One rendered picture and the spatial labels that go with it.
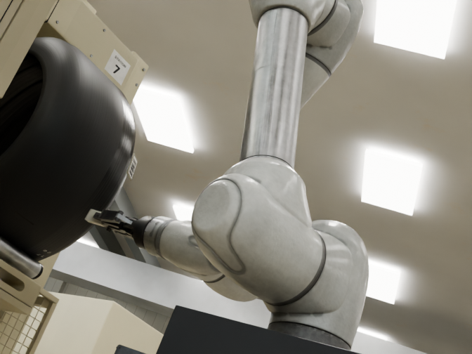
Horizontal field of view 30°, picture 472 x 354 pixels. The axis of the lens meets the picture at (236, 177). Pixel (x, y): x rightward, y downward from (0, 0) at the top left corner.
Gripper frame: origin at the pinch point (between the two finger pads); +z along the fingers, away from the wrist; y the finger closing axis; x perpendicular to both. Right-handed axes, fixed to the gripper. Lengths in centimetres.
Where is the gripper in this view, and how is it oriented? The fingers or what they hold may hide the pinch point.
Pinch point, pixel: (98, 218)
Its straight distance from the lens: 211.0
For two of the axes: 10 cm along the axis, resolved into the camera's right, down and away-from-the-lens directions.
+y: -5.1, -5.2, -6.9
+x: -4.5, 8.4, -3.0
